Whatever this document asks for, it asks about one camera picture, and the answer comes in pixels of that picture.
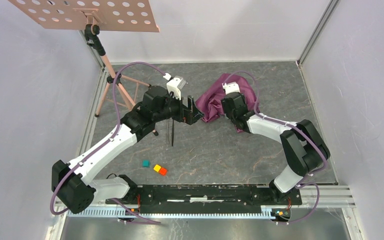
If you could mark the yellow cube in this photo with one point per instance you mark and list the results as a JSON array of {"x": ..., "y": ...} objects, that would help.
[{"x": 157, "y": 168}]

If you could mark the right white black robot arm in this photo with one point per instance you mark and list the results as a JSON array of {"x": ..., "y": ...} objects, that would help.
[{"x": 305, "y": 150}]

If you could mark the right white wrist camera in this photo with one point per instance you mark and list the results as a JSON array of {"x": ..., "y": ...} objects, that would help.
[{"x": 232, "y": 87}]

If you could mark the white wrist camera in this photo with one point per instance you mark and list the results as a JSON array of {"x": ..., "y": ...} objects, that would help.
[
  {"x": 174, "y": 85},
  {"x": 232, "y": 87}
]

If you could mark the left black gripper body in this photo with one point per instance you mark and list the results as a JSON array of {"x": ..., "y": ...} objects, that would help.
[{"x": 177, "y": 112}]

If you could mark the silver fork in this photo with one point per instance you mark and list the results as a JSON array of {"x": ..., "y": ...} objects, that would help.
[{"x": 168, "y": 131}]

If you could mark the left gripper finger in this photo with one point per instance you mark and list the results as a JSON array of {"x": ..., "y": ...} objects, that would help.
[
  {"x": 191, "y": 118},
  {"x": 191, "y": 105}
]

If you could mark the teal cube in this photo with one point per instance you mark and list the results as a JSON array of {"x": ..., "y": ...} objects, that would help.
[{"x": 146, "y": 163}]

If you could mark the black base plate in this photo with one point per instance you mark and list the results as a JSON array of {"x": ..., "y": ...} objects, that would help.
[{"x": 205, "y": 198}]

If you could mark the pink music stand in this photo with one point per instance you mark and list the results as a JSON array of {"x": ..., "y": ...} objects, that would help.
[{"x": 92, "y": 17}]

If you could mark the orange cube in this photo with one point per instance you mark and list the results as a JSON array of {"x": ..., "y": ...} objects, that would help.
[{"x": 163, "y": 171}]

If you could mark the purple cloth napkin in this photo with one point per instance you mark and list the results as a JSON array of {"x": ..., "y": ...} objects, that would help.
[{"x": 210, "y": 102}]

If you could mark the aluminium frame rail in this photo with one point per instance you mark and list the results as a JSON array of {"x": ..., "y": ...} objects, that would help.
[{"x": 326, "y": 213}]

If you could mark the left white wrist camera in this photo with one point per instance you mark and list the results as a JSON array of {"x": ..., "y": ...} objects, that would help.
[{"x": 174, "y": 85}]

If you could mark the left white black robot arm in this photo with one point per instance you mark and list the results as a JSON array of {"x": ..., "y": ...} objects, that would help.
[{"x": 74, "y": 182}]

